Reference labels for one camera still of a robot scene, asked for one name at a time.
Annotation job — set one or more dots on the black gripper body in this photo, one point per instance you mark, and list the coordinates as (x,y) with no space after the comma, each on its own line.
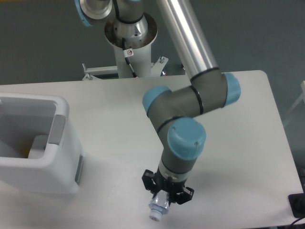
(173,188)

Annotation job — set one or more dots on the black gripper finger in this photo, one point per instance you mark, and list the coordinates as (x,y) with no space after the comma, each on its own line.
(181,196)
(148,181)

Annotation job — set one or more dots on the crushed clear plastic bottle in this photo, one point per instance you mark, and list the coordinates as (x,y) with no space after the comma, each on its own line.
(159,205)

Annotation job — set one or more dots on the white paper wrapper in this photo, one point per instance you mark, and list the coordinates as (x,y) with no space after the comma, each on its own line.
(38,147)

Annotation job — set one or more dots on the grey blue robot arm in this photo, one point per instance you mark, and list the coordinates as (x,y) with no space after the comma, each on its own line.
(172,113)

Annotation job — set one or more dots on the white trash can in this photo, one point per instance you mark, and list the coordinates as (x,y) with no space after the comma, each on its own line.
(22,118)

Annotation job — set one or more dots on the black device at table edge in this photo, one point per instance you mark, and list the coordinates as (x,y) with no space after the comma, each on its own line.
(297,204)

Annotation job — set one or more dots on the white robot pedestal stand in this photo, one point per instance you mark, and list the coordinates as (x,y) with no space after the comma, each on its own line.
(132,45)

